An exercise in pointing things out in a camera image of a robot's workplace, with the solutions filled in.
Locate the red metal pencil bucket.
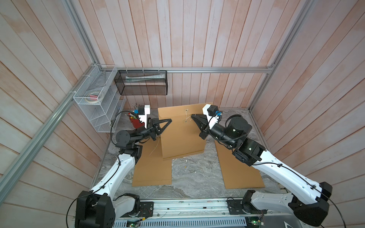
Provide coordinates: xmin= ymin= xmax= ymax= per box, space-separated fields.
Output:
xmin=128 ymin=113 xmax=144 ymax=129

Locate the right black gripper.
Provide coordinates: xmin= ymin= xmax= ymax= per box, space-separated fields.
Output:
xmin=193 ymin=116 xmax=238 ymax=152

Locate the brown kraft file bag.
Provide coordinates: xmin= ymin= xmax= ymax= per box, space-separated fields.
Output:
xmin=132 ymin=138 xmax=172 ymax=187

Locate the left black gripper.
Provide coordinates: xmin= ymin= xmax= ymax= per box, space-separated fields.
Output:
xmin=133 ymin=117 xmax=172 ymax=144

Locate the tape roll on shelf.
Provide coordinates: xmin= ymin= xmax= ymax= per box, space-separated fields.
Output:
xmin=85 ymin=91 xmax=103 ymax=105

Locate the horizontal aluminium wall rail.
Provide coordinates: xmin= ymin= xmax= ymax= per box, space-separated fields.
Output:
xmin=115 ymin=66 xmax=274 ymax=74

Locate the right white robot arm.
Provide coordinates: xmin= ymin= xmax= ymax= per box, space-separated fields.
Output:
xmin=161 ymin=111 xmax=333 ymax=227

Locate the black mesh wall basket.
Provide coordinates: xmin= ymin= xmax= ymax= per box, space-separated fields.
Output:
xmin=114 ymin=69 xmax=168 ymax=96

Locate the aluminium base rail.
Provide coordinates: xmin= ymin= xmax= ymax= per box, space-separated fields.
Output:
xmin=72 ymin=196 xmax=309 ymax=221

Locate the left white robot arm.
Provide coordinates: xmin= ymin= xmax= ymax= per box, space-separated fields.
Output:
xmin=74 ymin=118 xmax=172 ymax=228

